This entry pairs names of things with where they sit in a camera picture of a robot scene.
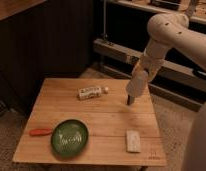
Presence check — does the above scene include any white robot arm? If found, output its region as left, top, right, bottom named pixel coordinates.
left=126, top=13, right=206, bottom=171

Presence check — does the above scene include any thin metal pole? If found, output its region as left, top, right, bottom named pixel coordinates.
left=103, top=0, right=107, bottom=41

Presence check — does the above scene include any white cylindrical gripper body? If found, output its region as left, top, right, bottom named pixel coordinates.
left=126, top=70, right=148, bottom=98

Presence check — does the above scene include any white plastic bottle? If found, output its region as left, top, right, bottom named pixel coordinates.
left=78, top=86, right=109, bottom=100

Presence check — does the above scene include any wooden wall shelf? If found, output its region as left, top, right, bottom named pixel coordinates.
left=107, top=0, right=206, bottom=25

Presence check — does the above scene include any wooden table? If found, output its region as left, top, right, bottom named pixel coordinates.
left=13, top=78, right=166, bottom=166

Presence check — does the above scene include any orange carrot toy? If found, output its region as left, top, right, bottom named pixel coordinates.
left=29, top=129, right=52, bottom=136

